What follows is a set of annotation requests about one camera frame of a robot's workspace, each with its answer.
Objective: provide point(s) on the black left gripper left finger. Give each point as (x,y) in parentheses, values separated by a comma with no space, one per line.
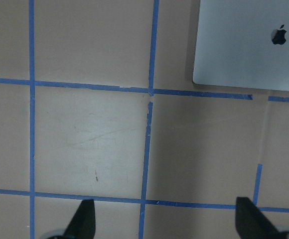
(83,223)

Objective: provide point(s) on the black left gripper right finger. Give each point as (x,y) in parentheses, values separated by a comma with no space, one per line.
(250,222)

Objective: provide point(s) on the silver closed laptop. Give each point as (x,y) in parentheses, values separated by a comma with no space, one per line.
(243,43)

